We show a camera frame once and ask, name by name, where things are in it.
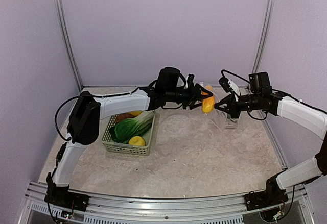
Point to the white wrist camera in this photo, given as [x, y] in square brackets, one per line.
[189, 81]
[229, 86]

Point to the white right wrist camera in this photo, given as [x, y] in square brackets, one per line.
[229, 86]

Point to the left aluminium frame post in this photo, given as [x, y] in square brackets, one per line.
[67, 44]

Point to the yellow lemon toy front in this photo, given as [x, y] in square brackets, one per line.
[137, 141]

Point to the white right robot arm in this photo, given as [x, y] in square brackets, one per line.
[313, 122]

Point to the yellow lemon toy back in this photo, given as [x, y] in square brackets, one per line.
[135, 113]

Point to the beige perforated plastic basket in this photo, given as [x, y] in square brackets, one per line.
[112, 146]

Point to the green bok choy toy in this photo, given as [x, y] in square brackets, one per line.
[123, 131]

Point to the right aluminium frame post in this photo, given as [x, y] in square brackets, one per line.
[263, 35]

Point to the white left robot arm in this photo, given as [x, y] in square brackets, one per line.
[84, 119]

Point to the aluminium frame post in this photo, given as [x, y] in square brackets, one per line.
[67, 44]
[263, 35]

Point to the brown round cake toy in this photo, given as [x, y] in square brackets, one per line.
[123, 116]

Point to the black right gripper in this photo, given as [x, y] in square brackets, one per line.
[232, 108]

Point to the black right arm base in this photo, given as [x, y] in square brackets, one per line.
[272, 195]

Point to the yellow lemon toy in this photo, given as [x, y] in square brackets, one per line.
[135, 113]
[137, 141]

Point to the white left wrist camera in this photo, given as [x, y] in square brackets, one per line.
[189, 81]

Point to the clear zip top bag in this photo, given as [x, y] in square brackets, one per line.
[218, 118]

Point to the front aluminium rail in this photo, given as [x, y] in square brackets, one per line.
[103, 208]

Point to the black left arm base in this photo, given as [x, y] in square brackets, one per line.
[62, 197]

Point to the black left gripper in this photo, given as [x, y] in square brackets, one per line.
[192, 105]

